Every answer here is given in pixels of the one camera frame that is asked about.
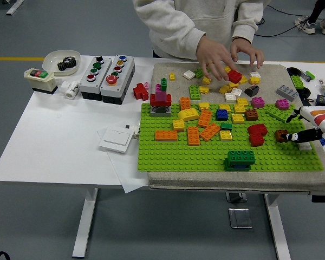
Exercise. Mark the white paper sheet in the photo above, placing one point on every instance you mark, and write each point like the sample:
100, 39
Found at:
127, 176

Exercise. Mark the red cross-shaped brick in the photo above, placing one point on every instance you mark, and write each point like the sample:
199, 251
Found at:
140, 92

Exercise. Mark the white table leg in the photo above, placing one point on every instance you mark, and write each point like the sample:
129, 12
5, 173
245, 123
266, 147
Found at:
84, 222
277, 230

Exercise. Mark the metal table bracket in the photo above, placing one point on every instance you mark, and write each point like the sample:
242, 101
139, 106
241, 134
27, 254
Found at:
235, 197

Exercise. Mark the metal floor plate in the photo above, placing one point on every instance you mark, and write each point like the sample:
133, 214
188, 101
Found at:
239, 218

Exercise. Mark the blue square brick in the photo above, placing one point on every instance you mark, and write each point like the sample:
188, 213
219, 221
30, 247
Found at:
239, 166
222, 115

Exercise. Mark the yellow curved brick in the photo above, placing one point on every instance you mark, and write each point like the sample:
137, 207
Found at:
188, 114

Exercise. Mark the person's left forearm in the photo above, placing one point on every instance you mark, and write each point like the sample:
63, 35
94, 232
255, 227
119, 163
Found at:
246, 24

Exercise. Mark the grey-brown foam mat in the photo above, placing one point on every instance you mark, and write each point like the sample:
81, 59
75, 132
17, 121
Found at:
260, 181

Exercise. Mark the silver tool green tip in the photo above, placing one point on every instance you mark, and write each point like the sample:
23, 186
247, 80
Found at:
304, 74

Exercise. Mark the yellow square brick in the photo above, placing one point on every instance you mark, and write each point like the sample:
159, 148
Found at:
242, 101
239, 109
224, 88
236, 119
225, 135
233, 85
224, 107
204, 90
206, 80
244, 80
178, 125
227, 70
254, 80
204, 106

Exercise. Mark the black table control panel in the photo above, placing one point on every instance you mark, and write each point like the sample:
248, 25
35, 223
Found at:
323, 198

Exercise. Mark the white wall switch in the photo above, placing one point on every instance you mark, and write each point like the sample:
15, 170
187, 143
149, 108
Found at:
115, 140

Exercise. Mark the white tile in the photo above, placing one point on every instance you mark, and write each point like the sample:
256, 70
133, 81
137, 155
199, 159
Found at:
236, 91
230, 97
304, 147
255, 74
189, 74

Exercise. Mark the grey emergency stop box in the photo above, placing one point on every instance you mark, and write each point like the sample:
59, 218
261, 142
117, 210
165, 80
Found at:
116, 90

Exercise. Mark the small yellow brick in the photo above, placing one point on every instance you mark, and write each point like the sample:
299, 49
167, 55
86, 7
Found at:
172, 76

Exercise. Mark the lime green long brick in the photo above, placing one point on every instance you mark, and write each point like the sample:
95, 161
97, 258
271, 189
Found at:
199, 72
297, 81
276, 111
195, 92

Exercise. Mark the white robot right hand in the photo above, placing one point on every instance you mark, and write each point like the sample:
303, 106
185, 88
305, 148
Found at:
322, 119

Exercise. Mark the person's right forearm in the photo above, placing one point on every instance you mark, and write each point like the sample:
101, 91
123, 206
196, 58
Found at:
178, 29

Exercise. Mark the pink square brick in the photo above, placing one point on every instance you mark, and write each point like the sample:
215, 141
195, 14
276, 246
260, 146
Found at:
282, 104
257, 102

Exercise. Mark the small pink brick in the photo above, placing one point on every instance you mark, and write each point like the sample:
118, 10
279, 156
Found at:
146, 85

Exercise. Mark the small blue brick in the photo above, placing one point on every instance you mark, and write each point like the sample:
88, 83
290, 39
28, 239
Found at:
323, 141

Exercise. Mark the cream red-green switch box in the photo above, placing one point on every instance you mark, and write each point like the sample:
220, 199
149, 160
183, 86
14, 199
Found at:
40, 82

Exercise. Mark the orange long brick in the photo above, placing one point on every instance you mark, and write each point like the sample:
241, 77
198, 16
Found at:
192, 135
204, 118
165, 135
185, 103
209, 132

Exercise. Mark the small dark green brick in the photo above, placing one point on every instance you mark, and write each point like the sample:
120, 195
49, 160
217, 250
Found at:
226, 126

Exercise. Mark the black flat part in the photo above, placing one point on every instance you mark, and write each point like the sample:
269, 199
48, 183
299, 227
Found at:
308, 102

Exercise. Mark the white table foot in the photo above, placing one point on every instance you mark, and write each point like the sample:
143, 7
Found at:
15, 7

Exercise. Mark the black metal gear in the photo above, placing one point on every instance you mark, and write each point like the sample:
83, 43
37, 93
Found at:
67, 64

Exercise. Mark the grey four-button control box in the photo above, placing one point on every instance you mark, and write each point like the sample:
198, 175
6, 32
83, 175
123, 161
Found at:
88, 85

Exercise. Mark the light grey long brick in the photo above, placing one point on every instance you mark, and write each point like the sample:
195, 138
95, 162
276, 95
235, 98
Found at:
287, 93

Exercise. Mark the dark grey sloped brick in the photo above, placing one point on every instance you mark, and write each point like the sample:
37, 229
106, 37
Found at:
252, 91

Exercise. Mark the background person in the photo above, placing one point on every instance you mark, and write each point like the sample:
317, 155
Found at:
308, 27

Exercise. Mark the lime green studded baseplate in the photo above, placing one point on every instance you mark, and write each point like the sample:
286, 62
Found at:
178, 157

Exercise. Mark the white plastic bowl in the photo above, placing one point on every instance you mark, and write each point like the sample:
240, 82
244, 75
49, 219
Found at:
50, 61

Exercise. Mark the white pipe fitting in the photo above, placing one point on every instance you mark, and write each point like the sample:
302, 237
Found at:
71, 91

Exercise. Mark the person's left hand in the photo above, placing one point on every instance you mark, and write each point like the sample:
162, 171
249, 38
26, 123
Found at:
246, 48

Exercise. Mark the person's right hand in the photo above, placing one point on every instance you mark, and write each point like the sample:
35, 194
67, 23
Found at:
214, 57

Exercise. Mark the brown square brick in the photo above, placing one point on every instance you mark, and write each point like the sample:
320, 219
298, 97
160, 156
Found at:
281, 135
251, 115

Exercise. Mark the multicolour brick tower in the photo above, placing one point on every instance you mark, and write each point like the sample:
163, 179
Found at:
160, 100

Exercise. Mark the dark green long brick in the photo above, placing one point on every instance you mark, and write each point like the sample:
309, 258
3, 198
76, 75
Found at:
239, 157
227, 168

